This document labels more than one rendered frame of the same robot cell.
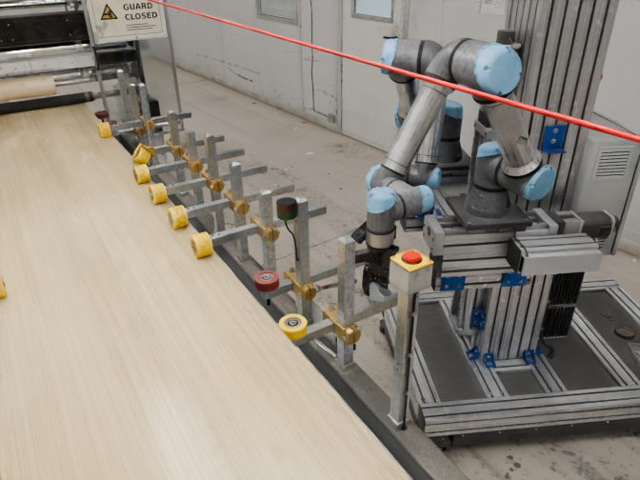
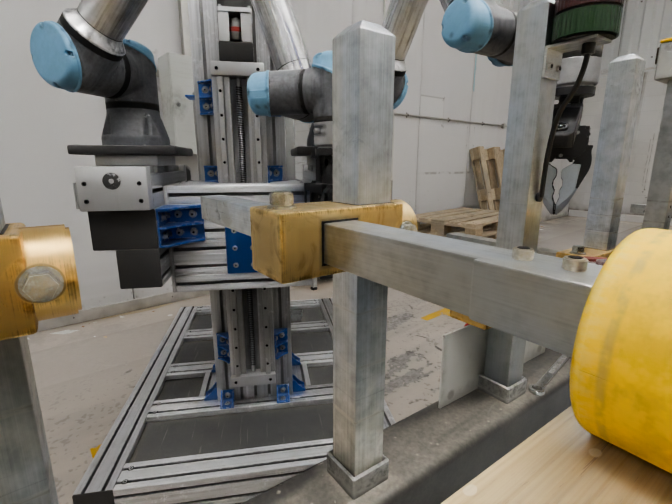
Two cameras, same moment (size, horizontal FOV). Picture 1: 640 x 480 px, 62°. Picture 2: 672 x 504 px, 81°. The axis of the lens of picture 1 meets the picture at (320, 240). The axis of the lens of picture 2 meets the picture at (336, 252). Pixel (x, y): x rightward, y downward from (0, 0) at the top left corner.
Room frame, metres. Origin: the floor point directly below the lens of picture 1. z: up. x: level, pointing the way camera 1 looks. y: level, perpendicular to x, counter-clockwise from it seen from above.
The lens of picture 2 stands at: (1.72, 0.51, 1.00)
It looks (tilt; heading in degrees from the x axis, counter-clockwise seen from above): 13 degrees down; 265
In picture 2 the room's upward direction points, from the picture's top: straight up
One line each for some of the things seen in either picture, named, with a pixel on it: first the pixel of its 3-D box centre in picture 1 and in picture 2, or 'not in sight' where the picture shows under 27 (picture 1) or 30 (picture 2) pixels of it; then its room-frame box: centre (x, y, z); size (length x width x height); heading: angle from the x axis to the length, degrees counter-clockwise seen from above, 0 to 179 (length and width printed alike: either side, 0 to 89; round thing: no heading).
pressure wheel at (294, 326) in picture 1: (293, 336); not in sight; (1.20, 0.08, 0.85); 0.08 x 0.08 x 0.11
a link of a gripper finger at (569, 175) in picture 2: (376, 295); (568, 188); (1.25, -0.16, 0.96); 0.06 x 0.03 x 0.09; 52
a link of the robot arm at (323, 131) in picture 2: not in sight; (333, 136); (1.67, -0.21, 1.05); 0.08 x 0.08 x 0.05
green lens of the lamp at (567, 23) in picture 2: (287, 212); (584, 28); (1.44, 0.10, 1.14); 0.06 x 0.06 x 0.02
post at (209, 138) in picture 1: (214, 187); not in sight; (2.11, 0.44, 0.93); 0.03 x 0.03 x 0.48; 31
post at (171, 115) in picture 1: (178, 158); not in sight; (2.53, 0.70, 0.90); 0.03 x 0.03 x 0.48; 31
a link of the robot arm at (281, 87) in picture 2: not in sight; (284, 94); (1.76, -0.26, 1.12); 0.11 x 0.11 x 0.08; 69
